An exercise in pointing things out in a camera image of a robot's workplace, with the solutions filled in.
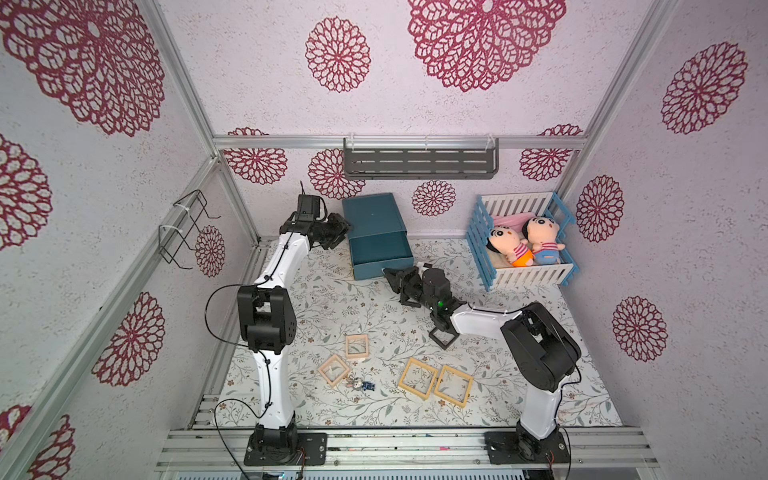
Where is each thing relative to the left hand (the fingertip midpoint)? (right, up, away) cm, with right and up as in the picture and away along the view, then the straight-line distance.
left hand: (351, 229), depth 95 cm
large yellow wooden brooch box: (+20, -44, -9) cm, 49 cm away
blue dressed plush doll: (+65, -1, +7) cm, 65 cm away
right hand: (+11, -12, -7) cm, 18 cm away
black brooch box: (+27, -35, -3) cm, 45 cm away
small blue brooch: (+6, -45, -12) cm, 47 cm away
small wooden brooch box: (+2, -37, -3) cm, 37 cm away
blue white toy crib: (+59, +9, +17) cm, 62 cm away
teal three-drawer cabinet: (+8, -2, -2) cm, 9 cm away
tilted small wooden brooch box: (-5, -42, -8) cm, 43 cm away
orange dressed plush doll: (+53, -4, +8) cm, 53 cm away
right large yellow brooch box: (+32, -49, -14) cm, 60 cm away
